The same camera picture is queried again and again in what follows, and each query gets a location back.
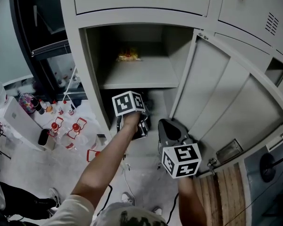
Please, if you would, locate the person's white printed shirt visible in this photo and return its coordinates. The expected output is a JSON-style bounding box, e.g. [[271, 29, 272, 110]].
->
[[41, 194, 169, 226]]

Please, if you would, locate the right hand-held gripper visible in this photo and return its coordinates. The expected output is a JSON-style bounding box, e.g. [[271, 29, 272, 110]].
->
[[158, 118, 202, 179]]

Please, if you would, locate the wooden pallet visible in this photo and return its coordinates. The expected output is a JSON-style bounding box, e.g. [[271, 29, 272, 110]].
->
[[192, 162, 248, 226]]

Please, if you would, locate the white low cabinet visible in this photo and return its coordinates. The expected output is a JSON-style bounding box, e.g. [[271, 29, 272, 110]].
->
[[2, 96, 55, 151]]

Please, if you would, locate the locker door key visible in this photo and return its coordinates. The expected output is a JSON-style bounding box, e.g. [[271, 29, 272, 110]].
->
[[207, 157, 218, 175]]

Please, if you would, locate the colourful patterned bag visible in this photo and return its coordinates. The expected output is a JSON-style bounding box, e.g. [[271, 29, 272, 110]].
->
[[18, 93, 37, 114]]

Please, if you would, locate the person's left forearm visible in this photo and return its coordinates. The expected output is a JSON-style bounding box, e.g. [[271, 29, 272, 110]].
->
[[70, 112, 142, 211]]

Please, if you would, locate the black cable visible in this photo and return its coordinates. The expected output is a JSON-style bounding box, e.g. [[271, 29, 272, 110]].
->
[[96, 184, 113, 217], [168, 192, 180, 218]]

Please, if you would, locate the black round disc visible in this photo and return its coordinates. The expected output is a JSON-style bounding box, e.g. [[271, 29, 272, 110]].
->
[[259, 153, 277, 183]]

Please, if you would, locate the thin white cord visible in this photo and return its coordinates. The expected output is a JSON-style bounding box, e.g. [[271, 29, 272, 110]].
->
[[62, 66, 79, 108]]

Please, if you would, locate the yellow snack packet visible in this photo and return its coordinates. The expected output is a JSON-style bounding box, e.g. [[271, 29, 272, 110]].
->
[[117, 47, 142, 62]]

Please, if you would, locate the clear bottle red handle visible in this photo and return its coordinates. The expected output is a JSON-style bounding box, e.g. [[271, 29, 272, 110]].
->
[[65, 117, 88, 152], [86, 148, 102, 162], [48, 116, 65, 140]]

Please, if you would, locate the row of small red-capped bottles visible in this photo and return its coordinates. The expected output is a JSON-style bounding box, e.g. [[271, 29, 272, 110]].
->
[[39, 98, 76, 117]]

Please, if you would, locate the metal label holder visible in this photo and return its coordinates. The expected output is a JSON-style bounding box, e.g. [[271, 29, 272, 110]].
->
[[216, 138, 244, 164]]

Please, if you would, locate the black framed glass cabinet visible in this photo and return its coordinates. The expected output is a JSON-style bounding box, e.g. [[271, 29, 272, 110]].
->
[[8, 0, 88, 101]]

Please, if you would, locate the grey metal locker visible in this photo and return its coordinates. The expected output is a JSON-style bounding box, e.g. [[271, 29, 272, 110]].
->
[[58, 0, 283, 178]]

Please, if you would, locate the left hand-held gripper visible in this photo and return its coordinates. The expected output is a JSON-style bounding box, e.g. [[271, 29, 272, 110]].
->
[[112, 90, 150, 141]]

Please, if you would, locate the person's right forearm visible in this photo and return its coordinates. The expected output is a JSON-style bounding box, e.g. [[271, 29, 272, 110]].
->
[[178, 176, 219, 226]]

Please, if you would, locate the open grey locker door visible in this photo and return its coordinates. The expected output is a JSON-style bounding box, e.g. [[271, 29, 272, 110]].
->
[[169, 33, 283, 174]]

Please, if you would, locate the black bottle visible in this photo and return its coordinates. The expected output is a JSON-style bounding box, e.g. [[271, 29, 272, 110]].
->
[[31, 97, 46, 115]]

